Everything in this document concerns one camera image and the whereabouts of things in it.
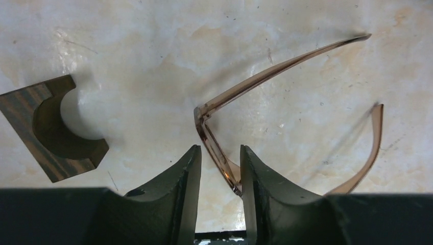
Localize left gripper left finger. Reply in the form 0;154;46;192
1;145;202;244

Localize brown frame sunglasses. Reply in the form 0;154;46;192
194;33;384;197

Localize small brown case insert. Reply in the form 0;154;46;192
1;75;109;183

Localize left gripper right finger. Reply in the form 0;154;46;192
240;145;432;244

